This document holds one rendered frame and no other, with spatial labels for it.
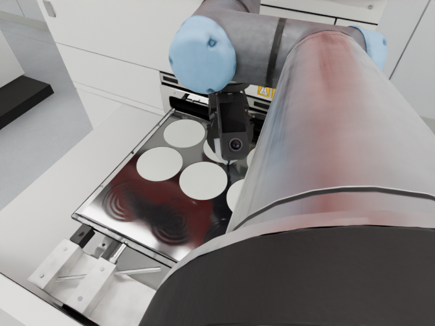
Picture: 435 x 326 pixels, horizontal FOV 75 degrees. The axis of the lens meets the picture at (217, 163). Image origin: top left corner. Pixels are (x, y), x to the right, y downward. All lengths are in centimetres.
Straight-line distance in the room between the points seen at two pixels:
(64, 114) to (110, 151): 167
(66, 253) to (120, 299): 12
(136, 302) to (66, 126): 193
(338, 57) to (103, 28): 72
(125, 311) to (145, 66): 57
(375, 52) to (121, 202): 48
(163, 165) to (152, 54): 29
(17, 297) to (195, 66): 39
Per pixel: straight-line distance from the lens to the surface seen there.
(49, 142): 226
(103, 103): 104
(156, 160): 65
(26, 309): 49
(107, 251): 62
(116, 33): 82
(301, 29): 33
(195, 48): 31
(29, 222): 75
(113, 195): 61
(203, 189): 58
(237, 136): 47
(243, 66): 32
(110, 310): 53
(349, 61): 17
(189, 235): 53
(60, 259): 56
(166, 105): 82
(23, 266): 70
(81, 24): 90
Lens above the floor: 137
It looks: 49 degrees down
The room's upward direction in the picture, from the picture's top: straight up
